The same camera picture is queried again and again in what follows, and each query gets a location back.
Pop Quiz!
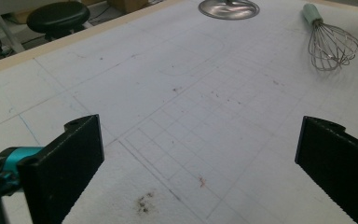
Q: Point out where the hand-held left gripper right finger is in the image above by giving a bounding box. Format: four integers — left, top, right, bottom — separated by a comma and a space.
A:
294, 115, 358, 224

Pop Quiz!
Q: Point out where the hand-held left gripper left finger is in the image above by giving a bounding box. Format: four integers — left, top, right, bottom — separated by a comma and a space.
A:
17, 114, 105, 224

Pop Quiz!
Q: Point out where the wire whisk with mint handle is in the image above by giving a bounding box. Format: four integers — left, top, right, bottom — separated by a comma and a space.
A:
302, 3, 358, 72

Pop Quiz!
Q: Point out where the round steel bowl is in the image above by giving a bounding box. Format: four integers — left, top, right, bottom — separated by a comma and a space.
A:
198, 0, 261, 21

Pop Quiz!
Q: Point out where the white gridded paper mat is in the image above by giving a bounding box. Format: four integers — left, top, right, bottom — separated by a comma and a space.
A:
0, 0, 358, 224

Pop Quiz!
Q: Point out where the grey metal stand leg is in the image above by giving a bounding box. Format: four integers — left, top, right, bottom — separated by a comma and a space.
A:
0, 0, 26, 54

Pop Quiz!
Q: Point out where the black round stool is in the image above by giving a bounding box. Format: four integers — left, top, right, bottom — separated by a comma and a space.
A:
26, 0, 91, 42

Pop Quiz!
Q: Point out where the brown cardboard box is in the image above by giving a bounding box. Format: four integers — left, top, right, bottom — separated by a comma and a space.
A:
106, 0, 150, 14

